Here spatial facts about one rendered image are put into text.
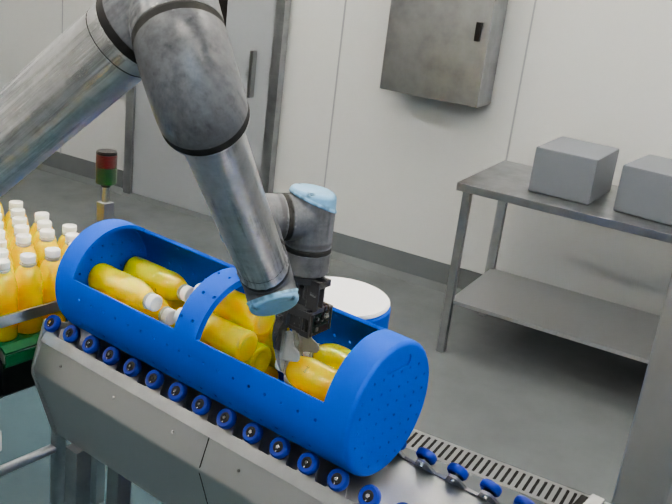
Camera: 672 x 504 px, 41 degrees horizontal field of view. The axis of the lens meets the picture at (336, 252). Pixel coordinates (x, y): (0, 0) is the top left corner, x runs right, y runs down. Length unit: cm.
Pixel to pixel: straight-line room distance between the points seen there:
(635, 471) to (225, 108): 65
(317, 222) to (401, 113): 378
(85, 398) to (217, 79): 129
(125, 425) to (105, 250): 43
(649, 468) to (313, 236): 78
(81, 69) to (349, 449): 86
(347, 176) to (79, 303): 366
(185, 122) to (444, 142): 427
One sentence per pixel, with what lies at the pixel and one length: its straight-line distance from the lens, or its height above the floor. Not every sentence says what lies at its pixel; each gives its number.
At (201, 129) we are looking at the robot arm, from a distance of 108.
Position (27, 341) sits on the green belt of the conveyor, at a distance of 238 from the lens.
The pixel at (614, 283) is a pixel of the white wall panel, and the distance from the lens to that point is 517.
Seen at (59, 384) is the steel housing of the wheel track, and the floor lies 84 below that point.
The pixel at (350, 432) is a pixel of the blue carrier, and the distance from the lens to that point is 166.
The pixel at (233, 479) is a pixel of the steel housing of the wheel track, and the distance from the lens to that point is 192.
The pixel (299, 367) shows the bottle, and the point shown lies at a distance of 176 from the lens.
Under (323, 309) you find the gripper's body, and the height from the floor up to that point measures 127.
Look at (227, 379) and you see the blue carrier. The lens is 182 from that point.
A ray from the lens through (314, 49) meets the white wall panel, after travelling 563.
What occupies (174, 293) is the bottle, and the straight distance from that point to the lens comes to 214.
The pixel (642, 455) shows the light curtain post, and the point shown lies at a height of 141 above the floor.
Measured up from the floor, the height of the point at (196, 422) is 92.
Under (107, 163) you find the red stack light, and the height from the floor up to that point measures 123.
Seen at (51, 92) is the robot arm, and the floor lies 171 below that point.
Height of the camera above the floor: 195
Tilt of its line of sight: 20 degrees down
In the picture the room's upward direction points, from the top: 7 degrees clockwise
